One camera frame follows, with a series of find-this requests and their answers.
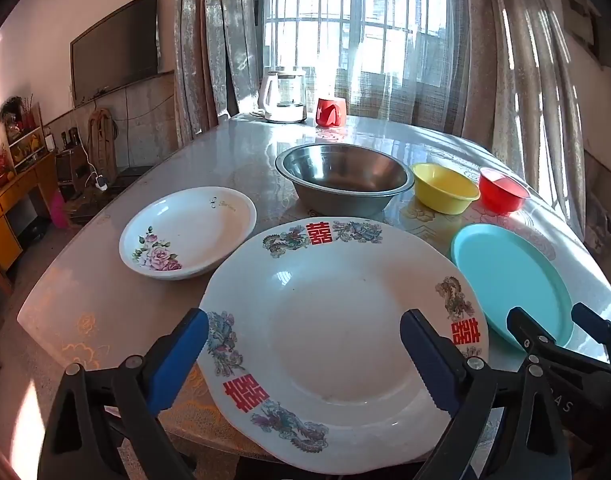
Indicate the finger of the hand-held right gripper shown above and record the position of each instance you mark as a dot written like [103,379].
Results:
[593,321]
[523,327]

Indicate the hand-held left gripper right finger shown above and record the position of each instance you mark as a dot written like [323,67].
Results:
[429,360]

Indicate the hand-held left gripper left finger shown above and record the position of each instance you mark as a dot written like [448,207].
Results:
[181,355]

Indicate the teal plastic plate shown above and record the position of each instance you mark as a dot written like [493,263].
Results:
[510,270]

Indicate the large white dragon print plate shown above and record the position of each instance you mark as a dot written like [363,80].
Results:
[335,320]

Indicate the white floral plate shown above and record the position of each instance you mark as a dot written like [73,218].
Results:
[195,230]

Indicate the red plastic bowl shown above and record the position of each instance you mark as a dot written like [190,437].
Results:
[503,195]

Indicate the yellow plastic bowl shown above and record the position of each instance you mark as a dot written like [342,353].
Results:
[443,185]

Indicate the stainless steel bowl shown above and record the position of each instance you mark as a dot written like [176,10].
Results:
[345,170]

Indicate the white power strip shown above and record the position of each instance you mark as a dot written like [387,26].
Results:
[100,182]

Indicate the black speaker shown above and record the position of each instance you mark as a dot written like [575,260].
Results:
[70,172]

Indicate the orange wooden cabinet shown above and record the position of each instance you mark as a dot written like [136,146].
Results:
[5,230]

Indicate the wooden folding chair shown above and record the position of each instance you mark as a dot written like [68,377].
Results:
[100,145]

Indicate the grey patterned curtain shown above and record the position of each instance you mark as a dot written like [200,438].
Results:
[210,50]
[530,85]

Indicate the red mug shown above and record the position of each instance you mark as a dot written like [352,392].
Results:
[330,112]

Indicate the wooden shelf with ornaments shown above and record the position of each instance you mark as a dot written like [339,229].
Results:
[23,135]

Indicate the sheer white curtain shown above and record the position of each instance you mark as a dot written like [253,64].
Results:
[385,90]

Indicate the white glass electric kettle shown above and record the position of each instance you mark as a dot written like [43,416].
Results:
[285,92]

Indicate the wall mounted television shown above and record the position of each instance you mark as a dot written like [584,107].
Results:
[115,45]

